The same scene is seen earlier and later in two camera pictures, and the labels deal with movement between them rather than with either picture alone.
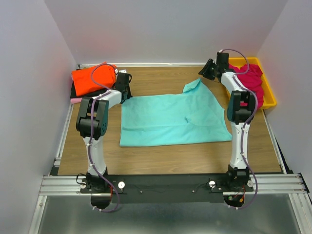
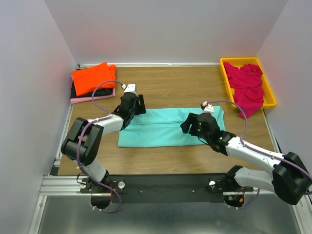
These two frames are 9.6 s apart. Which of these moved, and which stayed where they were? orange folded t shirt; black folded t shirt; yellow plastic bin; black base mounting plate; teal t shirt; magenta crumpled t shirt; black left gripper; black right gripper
Moved: teal t shirt; black left gripper; black right gripper
Stayed: black folded t shirt; black base mounting plate; orange folded t shirt; yellow plastic bin; magenta crumpled t shirt
